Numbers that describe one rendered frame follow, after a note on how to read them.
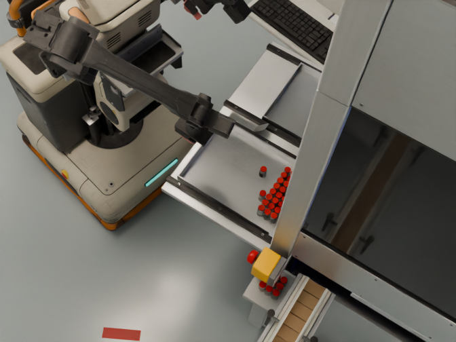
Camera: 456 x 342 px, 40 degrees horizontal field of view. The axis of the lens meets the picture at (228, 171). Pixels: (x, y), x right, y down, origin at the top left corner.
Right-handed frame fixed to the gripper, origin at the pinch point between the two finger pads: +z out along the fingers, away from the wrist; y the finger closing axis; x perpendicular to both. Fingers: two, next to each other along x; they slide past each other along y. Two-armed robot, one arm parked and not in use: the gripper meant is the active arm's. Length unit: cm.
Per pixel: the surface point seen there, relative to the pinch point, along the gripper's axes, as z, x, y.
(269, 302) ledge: 13, -24, 45
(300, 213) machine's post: -29.0, -12.5, 35.9
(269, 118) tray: 14.6, 28.2, 14.1
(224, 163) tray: 18.4, 7.4, 10.3
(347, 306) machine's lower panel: 10, -13, 65
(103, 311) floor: 109, -43, -2
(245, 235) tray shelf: 15.6, -9.9, 28.8
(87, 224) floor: 114, -15, -32
